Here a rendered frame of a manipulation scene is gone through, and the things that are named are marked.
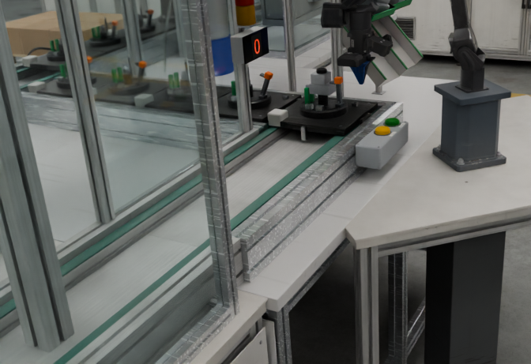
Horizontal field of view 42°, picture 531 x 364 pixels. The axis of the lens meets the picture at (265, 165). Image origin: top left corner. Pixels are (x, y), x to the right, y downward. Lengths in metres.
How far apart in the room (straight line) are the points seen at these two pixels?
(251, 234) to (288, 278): 0.12
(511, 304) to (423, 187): 1.20
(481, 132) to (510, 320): 1.11
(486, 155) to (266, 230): 0.72
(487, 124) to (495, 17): 4.05
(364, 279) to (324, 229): 0.15
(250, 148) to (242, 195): 0.23
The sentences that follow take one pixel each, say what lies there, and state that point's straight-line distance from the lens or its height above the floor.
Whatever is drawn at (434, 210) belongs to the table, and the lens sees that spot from 1.68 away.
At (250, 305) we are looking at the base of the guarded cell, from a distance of 1.35.
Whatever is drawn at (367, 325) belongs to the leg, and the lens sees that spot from 1.71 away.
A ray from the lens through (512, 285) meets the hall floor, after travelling 3.02.
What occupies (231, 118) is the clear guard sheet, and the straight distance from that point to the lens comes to 1.86.
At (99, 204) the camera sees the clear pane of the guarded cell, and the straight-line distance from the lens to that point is 0.98.
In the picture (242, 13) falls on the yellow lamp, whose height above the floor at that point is 1.29.
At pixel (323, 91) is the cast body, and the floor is 1.04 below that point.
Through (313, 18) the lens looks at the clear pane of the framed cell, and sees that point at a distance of 3.22.
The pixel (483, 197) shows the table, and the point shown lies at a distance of 1.75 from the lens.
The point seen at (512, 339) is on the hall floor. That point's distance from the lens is 2.72.
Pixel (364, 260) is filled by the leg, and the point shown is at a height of 0.79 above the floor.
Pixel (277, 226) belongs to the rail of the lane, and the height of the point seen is 0.93.
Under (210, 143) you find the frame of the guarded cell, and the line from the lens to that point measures 1.15.
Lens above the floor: 1.63
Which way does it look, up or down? 23 degrees down
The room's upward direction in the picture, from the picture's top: 5 degrees counter-clockwise
